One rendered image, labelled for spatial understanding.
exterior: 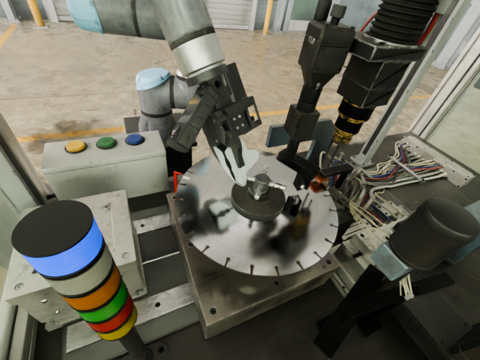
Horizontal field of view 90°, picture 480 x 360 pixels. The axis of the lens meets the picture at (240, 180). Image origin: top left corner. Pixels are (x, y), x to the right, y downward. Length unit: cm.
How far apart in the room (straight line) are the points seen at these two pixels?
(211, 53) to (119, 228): 35
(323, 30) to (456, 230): 28
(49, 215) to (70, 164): 49
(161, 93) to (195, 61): 53
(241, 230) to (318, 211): 17
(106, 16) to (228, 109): 26
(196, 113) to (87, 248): 25
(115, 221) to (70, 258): 34
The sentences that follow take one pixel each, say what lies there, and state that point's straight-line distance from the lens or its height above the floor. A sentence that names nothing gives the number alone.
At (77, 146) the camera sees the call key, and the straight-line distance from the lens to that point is 73.
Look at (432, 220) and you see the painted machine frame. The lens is 34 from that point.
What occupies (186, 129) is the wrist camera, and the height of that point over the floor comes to 110.
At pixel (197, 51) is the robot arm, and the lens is 39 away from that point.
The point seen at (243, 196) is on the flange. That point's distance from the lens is 47.
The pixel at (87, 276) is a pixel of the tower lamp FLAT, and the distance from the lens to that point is 22.
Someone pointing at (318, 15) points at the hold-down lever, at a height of 126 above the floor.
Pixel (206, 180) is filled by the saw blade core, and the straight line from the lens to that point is 51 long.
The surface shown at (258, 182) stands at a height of 100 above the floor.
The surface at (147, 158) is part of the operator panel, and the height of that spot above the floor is 88.
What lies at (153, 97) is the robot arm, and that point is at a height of 91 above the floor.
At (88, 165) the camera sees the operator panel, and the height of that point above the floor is 89.
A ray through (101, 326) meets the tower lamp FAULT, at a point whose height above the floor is 102.
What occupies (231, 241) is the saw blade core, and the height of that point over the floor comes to 95.
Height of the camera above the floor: 130
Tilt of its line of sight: 43 degrees down
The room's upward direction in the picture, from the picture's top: 10 degrees clockwise
